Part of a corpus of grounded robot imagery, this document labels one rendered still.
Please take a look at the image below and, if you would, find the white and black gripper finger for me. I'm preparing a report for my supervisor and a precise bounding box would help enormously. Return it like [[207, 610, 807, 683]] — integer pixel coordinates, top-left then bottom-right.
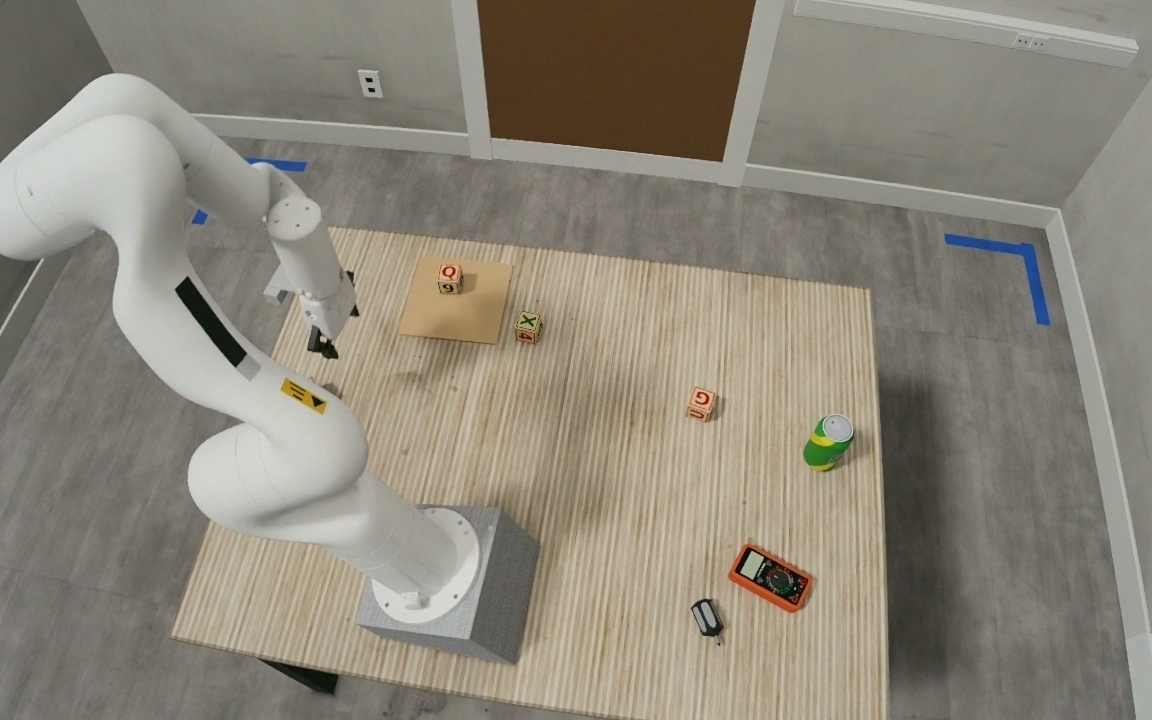
[[346, 270, 361, 317], [306, 324, 340, 359]]

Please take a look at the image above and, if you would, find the green and yellow soda can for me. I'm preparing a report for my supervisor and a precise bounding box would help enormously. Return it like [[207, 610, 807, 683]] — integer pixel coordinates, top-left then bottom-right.
[[803, 414, 854, 472]]

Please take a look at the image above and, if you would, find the black and grey screwdriver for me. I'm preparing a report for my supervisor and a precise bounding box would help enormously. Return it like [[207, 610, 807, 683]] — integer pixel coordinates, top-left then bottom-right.
[[691, 599, 723, 647]]

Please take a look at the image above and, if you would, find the orange digital multimeter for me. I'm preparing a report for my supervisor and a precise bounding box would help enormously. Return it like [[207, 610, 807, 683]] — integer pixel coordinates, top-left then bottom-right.
[[728, 544, 812, 613]]

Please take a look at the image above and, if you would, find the tan square mat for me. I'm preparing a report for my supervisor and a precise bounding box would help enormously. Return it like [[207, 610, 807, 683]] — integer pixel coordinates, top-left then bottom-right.
[[397, 256, 513, 344]]

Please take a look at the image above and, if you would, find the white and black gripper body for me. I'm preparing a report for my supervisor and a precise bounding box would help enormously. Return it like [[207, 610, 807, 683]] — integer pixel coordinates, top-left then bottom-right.
[[300, 268, 357, 339]]

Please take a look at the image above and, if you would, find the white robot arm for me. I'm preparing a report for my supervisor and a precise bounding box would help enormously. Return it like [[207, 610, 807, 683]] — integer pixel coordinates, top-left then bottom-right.
[[0, 73, 482, 626]]

